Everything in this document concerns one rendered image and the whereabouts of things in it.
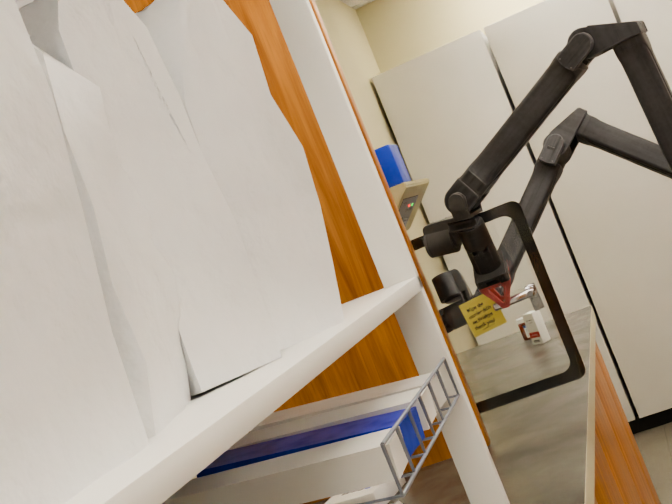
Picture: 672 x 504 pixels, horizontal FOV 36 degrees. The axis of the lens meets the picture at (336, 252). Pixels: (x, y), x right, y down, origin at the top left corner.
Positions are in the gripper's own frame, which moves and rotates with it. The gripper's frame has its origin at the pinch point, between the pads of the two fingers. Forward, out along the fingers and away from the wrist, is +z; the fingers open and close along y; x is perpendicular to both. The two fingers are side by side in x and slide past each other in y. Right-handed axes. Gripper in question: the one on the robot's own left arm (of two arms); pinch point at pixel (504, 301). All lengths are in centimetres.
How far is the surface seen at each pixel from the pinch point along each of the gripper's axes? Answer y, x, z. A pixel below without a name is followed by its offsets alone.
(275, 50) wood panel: -24, -25, -62
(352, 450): 106, -6, -54
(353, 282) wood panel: -2.5, -27.4, -15.3
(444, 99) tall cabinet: -317, -25, 66
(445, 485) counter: 32.6, -20.4, 13.9
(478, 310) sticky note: -3.7, -6.3, 2.1
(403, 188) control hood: -15.5, -11.5, -25.4
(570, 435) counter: 27.0, 4.3, 16.3
